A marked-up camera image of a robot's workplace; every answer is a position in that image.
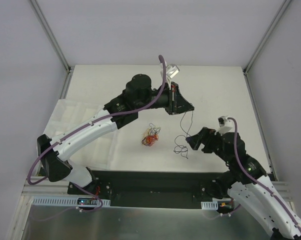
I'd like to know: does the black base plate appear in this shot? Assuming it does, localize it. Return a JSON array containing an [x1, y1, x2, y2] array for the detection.
[[67, 170, 244, 207]]

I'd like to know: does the white cable duct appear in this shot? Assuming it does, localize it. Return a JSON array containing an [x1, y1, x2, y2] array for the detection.
[[201, 201, 219, 211], [32, 196, 111, 208]]

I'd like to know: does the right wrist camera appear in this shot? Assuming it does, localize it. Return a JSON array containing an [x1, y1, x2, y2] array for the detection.
[[217, 115, 233, 135]]

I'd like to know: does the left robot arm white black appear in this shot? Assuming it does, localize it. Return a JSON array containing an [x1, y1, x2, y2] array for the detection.
[[37, 74, 195, 195]]

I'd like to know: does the left white cable duct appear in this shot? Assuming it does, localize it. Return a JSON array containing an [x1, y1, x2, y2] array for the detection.
[[32, 196, 111, 208]]

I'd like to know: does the orange wire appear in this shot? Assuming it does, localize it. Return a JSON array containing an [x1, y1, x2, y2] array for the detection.
[[140, 133, 160, 148]]

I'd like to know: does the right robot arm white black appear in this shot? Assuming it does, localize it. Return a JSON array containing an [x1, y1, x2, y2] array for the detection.
[[186, 127, 301, 240]]

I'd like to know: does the purple wire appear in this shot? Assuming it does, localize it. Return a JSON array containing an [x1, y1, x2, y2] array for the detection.
[[173, 110, 194, 160]]

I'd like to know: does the right white cable duct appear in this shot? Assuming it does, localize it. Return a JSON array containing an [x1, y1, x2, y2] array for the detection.
[[201, 201, 219, 211]]

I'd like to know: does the white compartment tray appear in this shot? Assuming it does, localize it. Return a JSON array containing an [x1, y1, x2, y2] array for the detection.
[[43, 99, 117, 170]]

